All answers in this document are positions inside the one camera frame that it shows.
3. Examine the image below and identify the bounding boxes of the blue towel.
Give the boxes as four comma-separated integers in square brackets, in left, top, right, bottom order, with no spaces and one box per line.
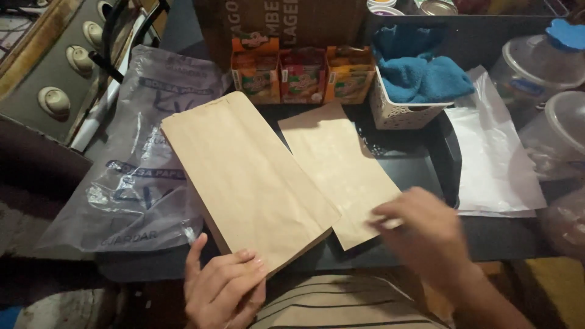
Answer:
[372,24,476,104]

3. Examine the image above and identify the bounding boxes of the clear printed plastic bag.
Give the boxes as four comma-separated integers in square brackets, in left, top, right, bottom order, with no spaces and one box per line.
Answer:
[34,45,229,253]

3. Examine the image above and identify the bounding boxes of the gas stove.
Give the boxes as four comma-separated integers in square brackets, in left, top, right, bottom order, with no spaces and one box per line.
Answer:
[0,0,171,152]

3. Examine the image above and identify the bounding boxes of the black metal stove grate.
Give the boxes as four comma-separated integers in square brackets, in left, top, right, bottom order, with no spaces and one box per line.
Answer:
[88,0,171,84]

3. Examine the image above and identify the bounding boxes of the person's right hand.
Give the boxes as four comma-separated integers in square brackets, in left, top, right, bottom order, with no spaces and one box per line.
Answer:
[368,186,473,289]

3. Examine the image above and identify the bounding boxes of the white lidded jar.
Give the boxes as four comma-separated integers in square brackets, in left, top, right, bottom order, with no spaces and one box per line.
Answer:
[367,0,406,16]

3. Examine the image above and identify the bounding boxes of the red sachet display box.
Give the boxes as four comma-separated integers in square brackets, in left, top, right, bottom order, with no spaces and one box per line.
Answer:
[279,47,327,105]

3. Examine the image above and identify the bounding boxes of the clear plastic container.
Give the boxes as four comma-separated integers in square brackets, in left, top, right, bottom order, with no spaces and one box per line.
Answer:
[519,90,585,181]

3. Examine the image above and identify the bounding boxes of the clear bag of snacks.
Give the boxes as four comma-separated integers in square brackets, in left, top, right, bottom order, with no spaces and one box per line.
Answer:
[539,187,585,261]

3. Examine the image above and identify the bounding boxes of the black tray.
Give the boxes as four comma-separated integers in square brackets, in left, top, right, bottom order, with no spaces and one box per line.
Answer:
[256,103,462,208]

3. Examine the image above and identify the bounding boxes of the person's left hand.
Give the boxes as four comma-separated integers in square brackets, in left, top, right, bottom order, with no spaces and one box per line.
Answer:
[184,233,267,329]

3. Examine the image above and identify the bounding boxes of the brown cardboard carton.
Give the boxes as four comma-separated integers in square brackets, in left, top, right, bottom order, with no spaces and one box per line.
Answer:
[193,0,367,69]

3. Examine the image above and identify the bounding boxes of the white paper sheets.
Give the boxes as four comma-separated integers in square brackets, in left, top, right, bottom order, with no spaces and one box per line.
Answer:
[444,65,548,218]

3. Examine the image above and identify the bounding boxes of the orange sachet display box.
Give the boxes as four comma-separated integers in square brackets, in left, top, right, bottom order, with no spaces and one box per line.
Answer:
[230,33,281,105]

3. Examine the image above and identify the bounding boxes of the white perforated plastic basket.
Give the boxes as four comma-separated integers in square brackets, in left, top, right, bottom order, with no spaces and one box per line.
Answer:
[369,64,453,130]

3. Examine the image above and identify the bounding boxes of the metal tin can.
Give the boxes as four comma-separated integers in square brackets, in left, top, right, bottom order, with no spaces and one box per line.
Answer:
[419,0,459,16]

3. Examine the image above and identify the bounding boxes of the small brown paper bag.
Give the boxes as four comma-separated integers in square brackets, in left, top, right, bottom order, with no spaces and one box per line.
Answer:
[278,101,403,251]

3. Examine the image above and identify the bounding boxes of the stack of brown paper bags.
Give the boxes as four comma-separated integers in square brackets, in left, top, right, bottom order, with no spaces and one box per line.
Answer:
[160,91,342,278]

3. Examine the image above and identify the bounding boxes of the yellow sachet display box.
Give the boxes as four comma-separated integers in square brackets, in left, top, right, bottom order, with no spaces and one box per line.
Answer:
[324,45,376,105]

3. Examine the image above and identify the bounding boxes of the person's striped shirt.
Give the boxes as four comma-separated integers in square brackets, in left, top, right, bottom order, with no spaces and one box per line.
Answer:
[249,273,453,329]

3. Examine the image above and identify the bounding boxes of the clear container with blue lid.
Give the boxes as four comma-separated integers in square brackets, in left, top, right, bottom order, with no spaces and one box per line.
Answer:
[488,18,585,120]

